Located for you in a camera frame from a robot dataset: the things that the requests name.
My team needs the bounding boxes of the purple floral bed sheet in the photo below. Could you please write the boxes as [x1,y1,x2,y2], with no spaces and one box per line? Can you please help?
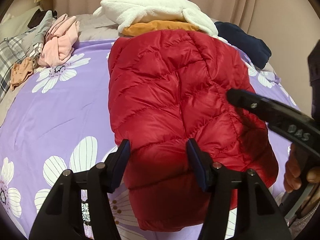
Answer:
[0,36,301,240]

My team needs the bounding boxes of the right hand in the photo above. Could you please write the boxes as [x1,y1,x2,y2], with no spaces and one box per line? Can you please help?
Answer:
[284,144,320,193]

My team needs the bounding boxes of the red puffer down jacket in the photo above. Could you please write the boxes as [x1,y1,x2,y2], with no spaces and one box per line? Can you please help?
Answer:
[108,30,278,232]

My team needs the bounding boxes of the grey and black clothes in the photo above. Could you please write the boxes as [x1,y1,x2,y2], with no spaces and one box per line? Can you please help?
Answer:
[22,10,57,57]

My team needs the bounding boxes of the white fleece garment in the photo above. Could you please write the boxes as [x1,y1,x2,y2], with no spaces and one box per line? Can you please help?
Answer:
[93,0,218,37]

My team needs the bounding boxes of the dark navy garment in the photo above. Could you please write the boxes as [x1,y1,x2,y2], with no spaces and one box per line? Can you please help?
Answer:
[214,21,272,69]

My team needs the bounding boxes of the orange folded garment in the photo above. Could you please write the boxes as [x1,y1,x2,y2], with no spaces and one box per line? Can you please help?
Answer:
[122,20,199,37]

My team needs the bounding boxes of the plaid grey pillow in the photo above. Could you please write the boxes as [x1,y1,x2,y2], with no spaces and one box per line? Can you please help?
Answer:
[0,29,34,101]

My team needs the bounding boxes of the small tan garment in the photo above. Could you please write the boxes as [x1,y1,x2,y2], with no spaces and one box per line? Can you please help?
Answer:
[10,57,34,90]

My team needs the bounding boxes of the pink folded garment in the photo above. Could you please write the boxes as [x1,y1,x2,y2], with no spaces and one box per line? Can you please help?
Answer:
[37,14,80,67]

